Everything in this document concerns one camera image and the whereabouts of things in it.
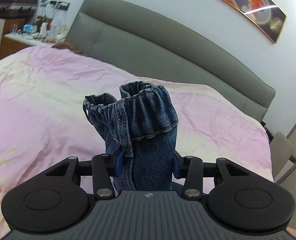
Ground black wall switch panel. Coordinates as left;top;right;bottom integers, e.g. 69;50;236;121
50;1;71;12

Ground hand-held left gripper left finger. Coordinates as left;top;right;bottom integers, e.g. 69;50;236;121
44;152;125;200

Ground wall poster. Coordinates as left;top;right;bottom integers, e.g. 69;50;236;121
185;0;288;45

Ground grey chair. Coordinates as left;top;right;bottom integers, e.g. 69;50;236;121
269;131;295;178

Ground blue box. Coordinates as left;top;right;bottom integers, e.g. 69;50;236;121
22;24;39;34

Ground grey upholstered headboard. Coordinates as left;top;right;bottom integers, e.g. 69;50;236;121
65;0;276;128

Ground blue denim pants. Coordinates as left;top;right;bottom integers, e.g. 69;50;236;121
82;81;180;191

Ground black wall outlet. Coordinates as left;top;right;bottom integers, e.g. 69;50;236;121
261;121;274;141

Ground dark brown suitcase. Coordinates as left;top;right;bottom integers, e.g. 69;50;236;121
0;0;39;18

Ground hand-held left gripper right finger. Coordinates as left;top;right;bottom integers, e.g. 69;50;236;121
172;152;242;198

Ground brown cloth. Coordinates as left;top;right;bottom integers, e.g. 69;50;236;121
51;42;84;55

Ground green potted plant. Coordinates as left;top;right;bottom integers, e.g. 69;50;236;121
38;0;56;22

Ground pink floral blanket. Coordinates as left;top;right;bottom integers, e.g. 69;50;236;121
0;45;274;233

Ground wooden nightstand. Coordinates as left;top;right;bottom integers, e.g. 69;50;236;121
0;31;69;61

